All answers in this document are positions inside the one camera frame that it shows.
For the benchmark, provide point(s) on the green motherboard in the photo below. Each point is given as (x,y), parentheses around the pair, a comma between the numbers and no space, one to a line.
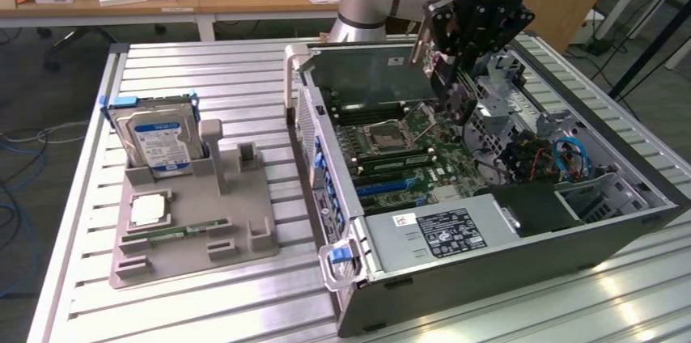
(425,181)

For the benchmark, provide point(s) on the white table frame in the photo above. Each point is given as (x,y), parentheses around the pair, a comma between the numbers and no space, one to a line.
(677,35)

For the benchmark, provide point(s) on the hard disk in blue caddy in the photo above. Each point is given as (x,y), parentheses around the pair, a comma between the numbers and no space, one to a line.
(158,136)

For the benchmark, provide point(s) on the silver CPU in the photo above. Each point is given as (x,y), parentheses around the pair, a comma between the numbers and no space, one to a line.
(148,209)

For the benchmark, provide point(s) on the black chair base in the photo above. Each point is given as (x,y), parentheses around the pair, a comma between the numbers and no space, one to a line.
(58,49)

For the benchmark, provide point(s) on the CPU socket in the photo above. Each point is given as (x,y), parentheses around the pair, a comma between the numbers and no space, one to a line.
(385,134)

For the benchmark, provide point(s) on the silver chipset heat sink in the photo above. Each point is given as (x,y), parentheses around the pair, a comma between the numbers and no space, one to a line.
(448,194)

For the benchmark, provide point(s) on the black plastic shroud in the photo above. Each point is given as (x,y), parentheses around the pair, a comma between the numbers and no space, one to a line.
(533,205)

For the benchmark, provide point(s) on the open black PC case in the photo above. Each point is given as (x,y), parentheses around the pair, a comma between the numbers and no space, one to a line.
(485,278)

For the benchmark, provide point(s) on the metal socket cover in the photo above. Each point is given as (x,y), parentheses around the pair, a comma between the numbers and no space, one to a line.
(420,118)

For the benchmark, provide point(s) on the blue expansion slot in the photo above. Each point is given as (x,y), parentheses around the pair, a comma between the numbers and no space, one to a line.
(384,188)

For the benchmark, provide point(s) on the grey parts rack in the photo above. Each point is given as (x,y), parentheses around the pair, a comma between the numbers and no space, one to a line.
(216,238)

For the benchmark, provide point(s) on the green graphics card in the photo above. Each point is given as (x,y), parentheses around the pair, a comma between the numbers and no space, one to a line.
(456,100)

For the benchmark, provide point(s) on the long black expansion slot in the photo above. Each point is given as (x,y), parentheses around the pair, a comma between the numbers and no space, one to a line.
(380,178)

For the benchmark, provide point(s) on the black power connector bundle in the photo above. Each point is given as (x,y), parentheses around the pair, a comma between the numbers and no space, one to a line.
(525,157)

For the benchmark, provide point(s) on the green RAM stick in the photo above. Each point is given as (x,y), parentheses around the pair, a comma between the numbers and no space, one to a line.
(401,163)
(177,231)

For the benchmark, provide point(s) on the blue case latch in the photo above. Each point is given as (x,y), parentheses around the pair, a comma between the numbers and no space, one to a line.
(340,256)

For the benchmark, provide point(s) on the grey power supply unit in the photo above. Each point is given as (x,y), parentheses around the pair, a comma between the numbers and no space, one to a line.
(430,238)

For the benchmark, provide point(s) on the black RAM slot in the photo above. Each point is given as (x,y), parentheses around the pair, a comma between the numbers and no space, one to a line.
(388,151)
(374,119)
(372,114)
(369,109)
(366,159)
(366,104)

